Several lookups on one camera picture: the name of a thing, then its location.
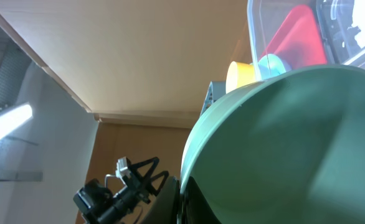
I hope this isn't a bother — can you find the green bowl with food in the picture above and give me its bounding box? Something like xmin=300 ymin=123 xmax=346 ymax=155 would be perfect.
xmin=180 ymin=65 xmax=365 ymax=223

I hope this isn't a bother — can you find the grey dishwasher rack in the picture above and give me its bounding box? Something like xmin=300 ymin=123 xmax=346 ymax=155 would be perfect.
xmin=200 ymin=81 xmax=226 ymax=115

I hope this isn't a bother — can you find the yellow plastic cup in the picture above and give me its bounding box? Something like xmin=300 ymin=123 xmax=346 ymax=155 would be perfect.
xmin=225 ymin=61 xmax=257 ymax=93

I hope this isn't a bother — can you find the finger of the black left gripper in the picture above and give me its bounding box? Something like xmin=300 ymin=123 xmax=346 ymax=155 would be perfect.
xmin=129 ymin=157 xmax=159 ymax=187
xmin=148 ymin=170 xmax=169 ymax=196

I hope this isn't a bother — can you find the clear plastic bin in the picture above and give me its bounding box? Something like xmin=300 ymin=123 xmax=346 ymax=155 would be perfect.
xmin=247 ymin=0 xmax=365 ymax=79

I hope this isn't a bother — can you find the light blue small bowl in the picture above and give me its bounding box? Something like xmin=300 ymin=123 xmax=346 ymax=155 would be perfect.
xmin=258 ymin=54 xmax=292 ymax=80

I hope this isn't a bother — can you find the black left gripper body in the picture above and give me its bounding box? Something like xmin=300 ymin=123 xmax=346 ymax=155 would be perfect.
xmin=73 ymin=179 xmax=151 ymax=224

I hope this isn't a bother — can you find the ceiling light fixture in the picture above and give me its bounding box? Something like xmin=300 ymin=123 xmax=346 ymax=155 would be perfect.
xmin=0 ymin=103 xmax=33 ymax=140

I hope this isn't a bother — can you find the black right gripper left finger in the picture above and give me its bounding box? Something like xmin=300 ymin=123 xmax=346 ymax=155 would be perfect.
xmin=141 ymin=177 xmax=179 ymax=224

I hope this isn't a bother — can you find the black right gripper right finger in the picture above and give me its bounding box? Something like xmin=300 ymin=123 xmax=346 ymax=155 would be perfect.
xmin=180 ymin=177 xmax=220 ymax=224

